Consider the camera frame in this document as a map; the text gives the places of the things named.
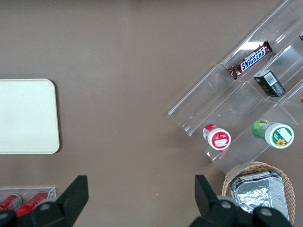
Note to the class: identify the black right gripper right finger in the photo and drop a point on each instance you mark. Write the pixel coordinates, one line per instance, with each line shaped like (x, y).
(213, 212)

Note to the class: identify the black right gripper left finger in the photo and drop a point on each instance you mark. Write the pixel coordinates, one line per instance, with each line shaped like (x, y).
(66, 208)

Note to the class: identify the wicker basket with foil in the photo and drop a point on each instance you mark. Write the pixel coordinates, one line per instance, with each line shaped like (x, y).
(289, 189)

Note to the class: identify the cream rectangular tray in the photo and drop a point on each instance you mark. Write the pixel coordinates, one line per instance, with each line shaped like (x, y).
(26, 116)

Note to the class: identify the clear acrylic bottle rack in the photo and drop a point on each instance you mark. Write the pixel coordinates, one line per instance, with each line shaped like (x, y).
(50, 189)

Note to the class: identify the red bottle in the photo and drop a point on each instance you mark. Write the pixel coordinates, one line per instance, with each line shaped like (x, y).
(32, 204)
(9, 202)

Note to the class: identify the silver foil container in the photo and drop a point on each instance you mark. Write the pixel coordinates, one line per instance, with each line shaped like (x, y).
(255, 194)

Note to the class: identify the red lidded cup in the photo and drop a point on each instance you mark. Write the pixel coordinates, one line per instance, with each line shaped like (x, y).
(220, 140)

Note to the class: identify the green lidded cup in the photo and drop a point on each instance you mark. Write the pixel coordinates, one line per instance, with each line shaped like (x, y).
(279, 136)

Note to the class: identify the clear acrylic stepped shelf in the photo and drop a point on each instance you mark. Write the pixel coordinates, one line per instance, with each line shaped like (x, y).
(213, 94)

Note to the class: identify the small black box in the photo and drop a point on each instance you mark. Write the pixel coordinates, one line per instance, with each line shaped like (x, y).
(270, 84)

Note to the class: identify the brown Snickers bar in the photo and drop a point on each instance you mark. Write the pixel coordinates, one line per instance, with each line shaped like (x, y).
(252, 60)

